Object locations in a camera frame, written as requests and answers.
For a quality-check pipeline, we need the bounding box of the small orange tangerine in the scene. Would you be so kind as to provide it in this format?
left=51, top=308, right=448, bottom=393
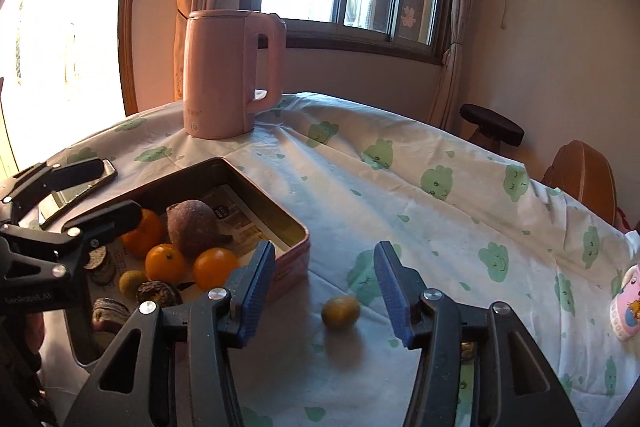
left=192, top=247, right=240, bottom=291

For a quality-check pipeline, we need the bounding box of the rectangular metal tin box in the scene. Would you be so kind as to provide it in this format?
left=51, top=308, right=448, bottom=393
left=65, top=158, right=309, bottom=369

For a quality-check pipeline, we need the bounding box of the cut purple fruit half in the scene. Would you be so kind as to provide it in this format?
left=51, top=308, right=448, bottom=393
left=84, top=246, right=116, bottom=286
left=91, top=297, right=131, bottom=334

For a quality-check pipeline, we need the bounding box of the brown wooden chair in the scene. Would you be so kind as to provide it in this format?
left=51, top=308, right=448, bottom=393
left=542, top=140, right=617, bottom=225

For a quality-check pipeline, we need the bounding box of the brown round potato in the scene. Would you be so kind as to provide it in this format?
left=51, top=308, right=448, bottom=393
left=166, top=199, right=232, bottom=259

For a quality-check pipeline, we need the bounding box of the white green cloud tablecloth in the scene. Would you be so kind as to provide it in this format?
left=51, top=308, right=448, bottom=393
left=14, top=91, right=640, bottom=427

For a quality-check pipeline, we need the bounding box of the printed paper leaflet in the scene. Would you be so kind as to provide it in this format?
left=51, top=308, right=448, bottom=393
left=106, top=184, right=291, bottom=291

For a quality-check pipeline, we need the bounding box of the right white curtain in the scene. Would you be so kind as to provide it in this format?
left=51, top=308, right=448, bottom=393
left=427, top=0, right=473, bottom=130

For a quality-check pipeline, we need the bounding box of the black round stool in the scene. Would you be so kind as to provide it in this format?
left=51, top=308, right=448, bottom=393
left=459, top=103, right=525, bottom=154

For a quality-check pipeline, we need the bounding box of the small brown kiwi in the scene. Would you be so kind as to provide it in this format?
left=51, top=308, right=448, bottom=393
left=321, top=295, right=360, bottom=332

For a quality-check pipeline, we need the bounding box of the pink electric kettle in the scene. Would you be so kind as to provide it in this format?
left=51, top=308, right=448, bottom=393
left=183, top=10, right=286, bottom=140

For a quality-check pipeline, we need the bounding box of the large orange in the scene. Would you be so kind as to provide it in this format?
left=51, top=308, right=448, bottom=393
left=120, top=209, right=166, bottom=259

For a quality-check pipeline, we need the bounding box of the small yellow-green fruit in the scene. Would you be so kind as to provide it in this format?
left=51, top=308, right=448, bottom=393
left=118, top=270, right=149, bottom=300

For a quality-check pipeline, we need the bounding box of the pink cartoon mug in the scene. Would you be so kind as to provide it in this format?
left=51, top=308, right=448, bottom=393
left=610, top=265, right=640, bottom=341

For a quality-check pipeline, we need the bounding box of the black smartphone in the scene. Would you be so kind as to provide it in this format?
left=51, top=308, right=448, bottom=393
left=38, top=158, right=117, bottom=230

